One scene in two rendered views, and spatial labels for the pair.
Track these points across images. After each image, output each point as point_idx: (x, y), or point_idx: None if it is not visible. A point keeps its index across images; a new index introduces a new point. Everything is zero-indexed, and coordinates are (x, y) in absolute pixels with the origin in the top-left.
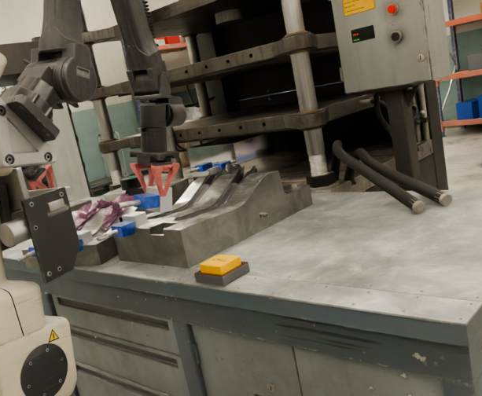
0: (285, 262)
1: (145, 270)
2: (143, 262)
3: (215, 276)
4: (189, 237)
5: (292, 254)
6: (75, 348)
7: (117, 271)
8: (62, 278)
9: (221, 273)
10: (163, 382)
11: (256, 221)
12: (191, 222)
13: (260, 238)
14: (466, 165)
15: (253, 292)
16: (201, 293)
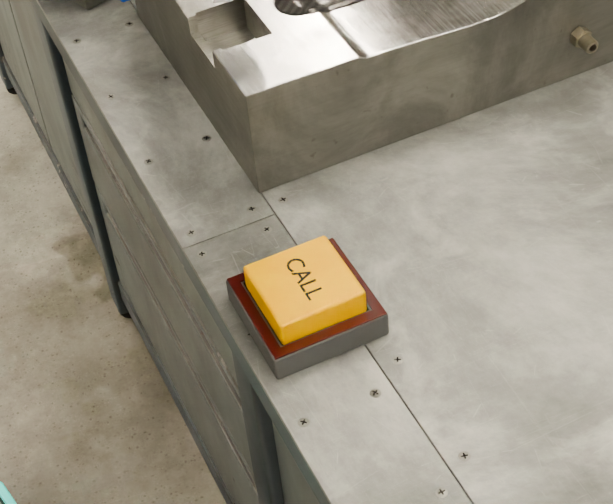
0: (503, 350)
1: (159, 125)
2: (178, 73)
3: (261, 341)
4: (279, 114)
5: (554, 306)
6: (79, 89)
7: (100, 80)
8: None
9: (281, 339)
10: (208, 321)
11: (553, 55)
12: (302, 60)
13: (533, 131)
14: None
15: (323, 481)
16: (232, 339)
